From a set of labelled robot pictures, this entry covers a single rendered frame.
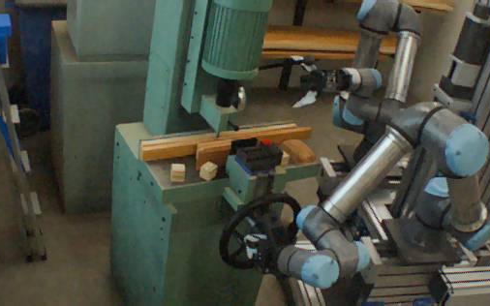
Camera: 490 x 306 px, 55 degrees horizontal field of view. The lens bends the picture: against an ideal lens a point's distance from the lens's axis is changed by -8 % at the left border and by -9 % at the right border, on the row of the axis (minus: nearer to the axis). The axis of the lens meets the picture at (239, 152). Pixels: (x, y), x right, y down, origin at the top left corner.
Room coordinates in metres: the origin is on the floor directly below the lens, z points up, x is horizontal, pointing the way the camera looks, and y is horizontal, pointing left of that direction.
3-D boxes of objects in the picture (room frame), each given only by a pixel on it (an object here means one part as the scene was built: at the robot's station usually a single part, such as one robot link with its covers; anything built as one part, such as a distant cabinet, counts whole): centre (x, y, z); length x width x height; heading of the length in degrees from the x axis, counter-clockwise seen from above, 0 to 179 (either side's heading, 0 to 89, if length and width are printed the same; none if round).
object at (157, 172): (1.43, -0.01, 0.87); 0.61 x 0.30 x 0.06; 125
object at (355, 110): (1.60, -0.38, 1.12); 0.11 x 0.08 x 0.11; 80
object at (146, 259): (1.60, 0.15, 0.36); 0.58 x 0.45 x 0.71; 35
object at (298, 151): (1.59, -0.20, 0.92); 0.14 x 0.09 x 0.04; 35
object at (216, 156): (1.43, 0.02, 0.93); 0.24 x 0.01 x 0.06; 125
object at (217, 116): (1.52, 0.09, 1.03); 0.14 x 0.07 x 0.09; 35
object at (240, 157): (1.36, -0.07, 0.99); 0.13 x 0.11 x 0.06; 125
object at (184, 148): (1.54, 0.03, 0.92); 0.67 x 0.02 x 0.04; 125
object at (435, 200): (1.32, -0.66, 0.98); 0.13 x 0.12 x 0.14; 33
